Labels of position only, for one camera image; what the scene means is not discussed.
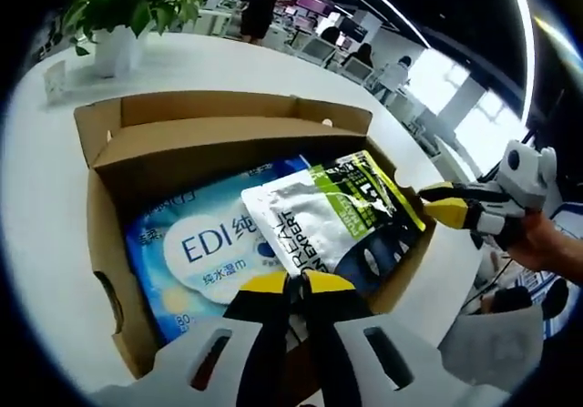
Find small white paper cup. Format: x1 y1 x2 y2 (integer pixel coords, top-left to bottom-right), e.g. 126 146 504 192
43 58 67 106

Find brown cardboard shoe box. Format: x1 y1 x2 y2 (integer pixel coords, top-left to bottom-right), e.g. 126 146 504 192
72 90 434 381

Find silver green soft pouch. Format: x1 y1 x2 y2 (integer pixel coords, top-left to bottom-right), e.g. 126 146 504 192
240 150 427 297

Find potted green plant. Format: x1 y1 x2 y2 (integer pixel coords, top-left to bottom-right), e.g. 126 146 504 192
61 0 204 78

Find person's right hand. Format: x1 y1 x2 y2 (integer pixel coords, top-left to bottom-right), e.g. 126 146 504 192
504 212 583 272

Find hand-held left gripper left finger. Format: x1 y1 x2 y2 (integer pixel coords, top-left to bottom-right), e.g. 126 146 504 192
152 273 292 407

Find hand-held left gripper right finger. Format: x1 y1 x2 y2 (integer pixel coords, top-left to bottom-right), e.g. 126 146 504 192
302 272 461 407

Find blue wet wipes pack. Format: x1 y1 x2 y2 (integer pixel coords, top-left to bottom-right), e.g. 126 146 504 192
125 154 315 344

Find white office chair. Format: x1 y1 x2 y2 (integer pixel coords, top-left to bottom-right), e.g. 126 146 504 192
341 58 374 83
300 37 338 67

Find grey mesh office chair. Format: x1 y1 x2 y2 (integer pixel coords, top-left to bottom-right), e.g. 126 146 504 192
439 306 546 381

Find pink display screen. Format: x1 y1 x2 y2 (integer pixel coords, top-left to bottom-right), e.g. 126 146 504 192
294 0 332 24

